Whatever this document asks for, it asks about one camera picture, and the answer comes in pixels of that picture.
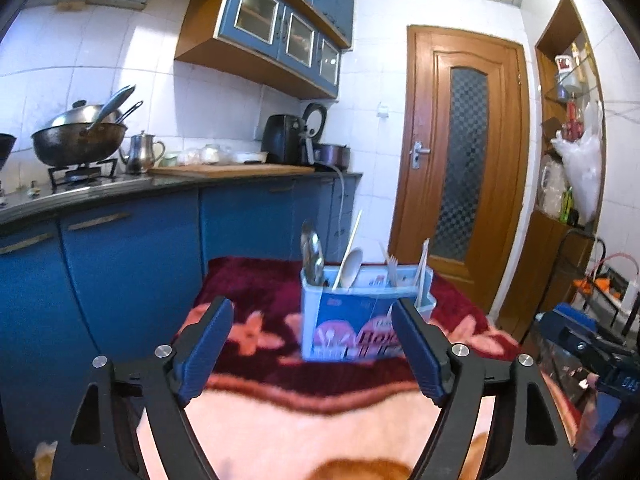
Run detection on steel kettle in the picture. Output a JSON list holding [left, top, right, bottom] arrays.
[[119, 131, 166, 175]]

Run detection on black kitchen countertop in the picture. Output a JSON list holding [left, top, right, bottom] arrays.
[[0, 170, 363, 226]]

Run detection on glass door wall cabinet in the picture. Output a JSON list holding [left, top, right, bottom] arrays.
[[174, 0, 351, 100]]

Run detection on red cable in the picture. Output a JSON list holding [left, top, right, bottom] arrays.
[[587, 252, 636, 281]]

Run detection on wooden cutting board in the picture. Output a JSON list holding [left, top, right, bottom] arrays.
[[147, 163, 316, 177]]

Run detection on metal wok lid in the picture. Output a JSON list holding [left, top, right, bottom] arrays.
[[50, 101, 126, 128]]

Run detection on light blue utensil box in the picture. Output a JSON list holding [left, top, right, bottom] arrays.
[[300, 262, 437, 362]]

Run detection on wooden chopstick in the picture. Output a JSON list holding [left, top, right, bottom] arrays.
[[333, 209, 364, 290]]

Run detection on metal ladle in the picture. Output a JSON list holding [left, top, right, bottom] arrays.
[[85, 85, 137, 133]]

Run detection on maroon and pink blanket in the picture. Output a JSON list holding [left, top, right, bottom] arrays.
[[32, 256, 581, 480]]

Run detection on white chopstick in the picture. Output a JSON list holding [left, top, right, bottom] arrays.
[[414, 238, 432, 308]]

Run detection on black rice cooker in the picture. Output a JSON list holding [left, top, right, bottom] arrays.
[[301, 102, 351, 168]]

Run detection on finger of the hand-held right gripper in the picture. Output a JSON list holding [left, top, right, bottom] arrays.
[[541, 302, 600, 335]]

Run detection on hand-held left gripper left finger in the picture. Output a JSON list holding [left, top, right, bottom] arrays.
[[50, 296, 236, 480]]

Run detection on large black wok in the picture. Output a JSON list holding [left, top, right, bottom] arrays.
[[31, 122, 128, 168]]

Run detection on gas stove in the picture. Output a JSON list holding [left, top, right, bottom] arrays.
[[47, 158, 121, 186]]

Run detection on black wire rack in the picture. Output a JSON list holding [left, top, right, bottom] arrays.
[[535, 227, 640, 411]]

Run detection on metal door handle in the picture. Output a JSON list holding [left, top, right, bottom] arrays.
[[409, 141, 431, 171]]

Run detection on wooden shelf unit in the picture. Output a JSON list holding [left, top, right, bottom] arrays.
[[497, 0, 608, 341]]

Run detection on white plastic bag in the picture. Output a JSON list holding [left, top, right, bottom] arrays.
[[550, 100, 603, 226]]

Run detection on metal table knife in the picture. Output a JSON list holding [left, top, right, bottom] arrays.
[[300, 219, 317, 283]]

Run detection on blue base cabinets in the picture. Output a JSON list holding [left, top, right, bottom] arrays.
[[0, 175, 361, 461]]

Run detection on cream plastic spoon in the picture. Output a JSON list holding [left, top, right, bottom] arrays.
[[340, 247, 364, 291]]

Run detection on wooden door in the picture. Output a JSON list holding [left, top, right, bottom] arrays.
[[389, 25, 531, 313]]

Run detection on small black wok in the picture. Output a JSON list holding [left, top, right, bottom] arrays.
[[0, 132, 17, 171]]

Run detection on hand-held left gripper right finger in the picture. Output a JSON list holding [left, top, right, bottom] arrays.
[[391, 297, 576, 480]]

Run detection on black air fryer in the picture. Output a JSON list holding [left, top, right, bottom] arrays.
[[261, 114, 307, 165]]

